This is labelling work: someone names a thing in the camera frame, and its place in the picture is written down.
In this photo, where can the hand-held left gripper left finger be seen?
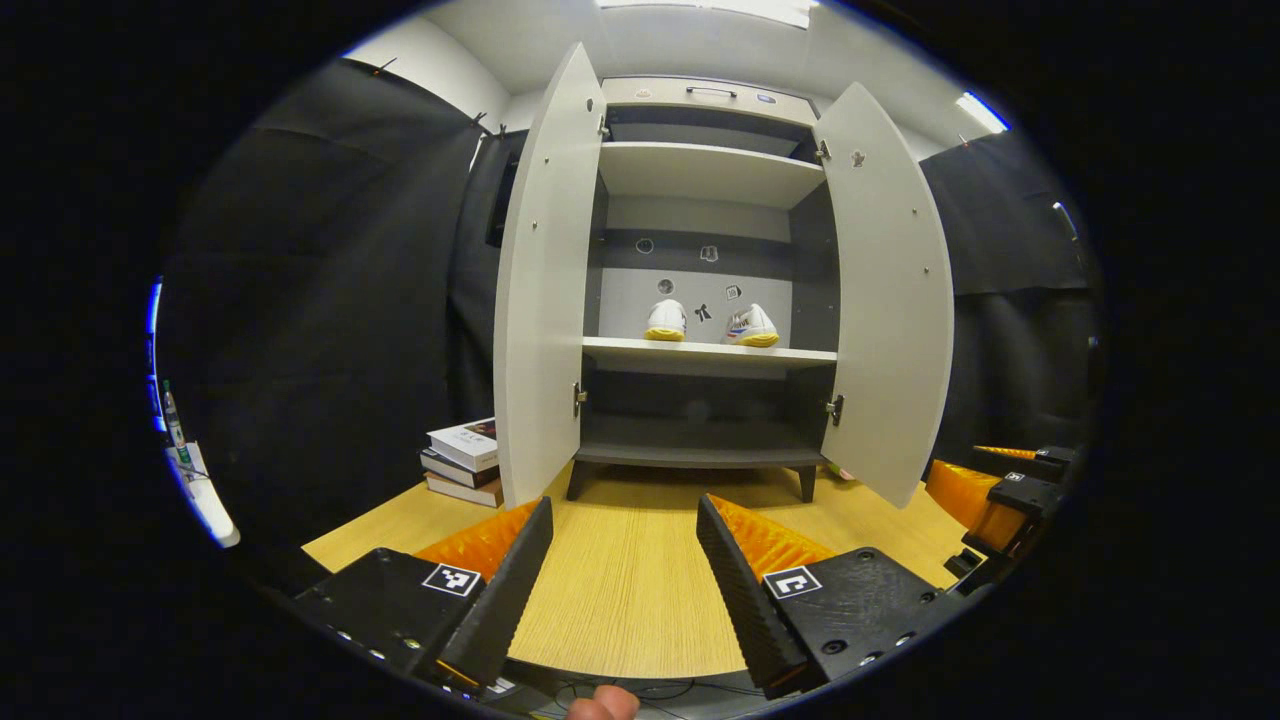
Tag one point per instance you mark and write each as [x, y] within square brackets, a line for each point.
[505, 600]

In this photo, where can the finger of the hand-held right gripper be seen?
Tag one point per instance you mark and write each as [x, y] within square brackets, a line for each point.
[965, 495]
[1040, 460]

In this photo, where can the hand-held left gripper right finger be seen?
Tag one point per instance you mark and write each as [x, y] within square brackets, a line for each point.
[740, 600]

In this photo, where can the grey shoe cabinet door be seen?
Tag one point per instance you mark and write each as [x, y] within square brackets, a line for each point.
[890, 300]
[545, 300]

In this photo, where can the white canvas shoe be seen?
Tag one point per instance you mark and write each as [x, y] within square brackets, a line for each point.
[665, 322]
[752, 328]

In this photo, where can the grey shoe cabinet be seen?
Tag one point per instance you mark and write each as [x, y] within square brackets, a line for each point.
[705, 172]

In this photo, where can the brown cover book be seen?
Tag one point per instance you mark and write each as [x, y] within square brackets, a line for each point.
[465, 492]

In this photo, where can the dark cover book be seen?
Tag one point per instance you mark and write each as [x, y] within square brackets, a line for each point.
[455, 472]

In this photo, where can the white cover book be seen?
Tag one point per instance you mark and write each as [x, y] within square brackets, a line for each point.
[465, 442]

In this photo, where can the white object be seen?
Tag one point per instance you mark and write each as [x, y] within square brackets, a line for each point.
[210, 510]

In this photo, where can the small ceiling light panel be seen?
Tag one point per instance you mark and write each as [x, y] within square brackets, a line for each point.
[982, 112]

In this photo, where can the green bottle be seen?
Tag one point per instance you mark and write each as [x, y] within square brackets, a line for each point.
[175, 425]

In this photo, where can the black panel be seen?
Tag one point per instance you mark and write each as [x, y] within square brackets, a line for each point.
[502, 200]

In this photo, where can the large ceiling light panel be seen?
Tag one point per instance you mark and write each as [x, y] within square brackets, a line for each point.
[710, 10]

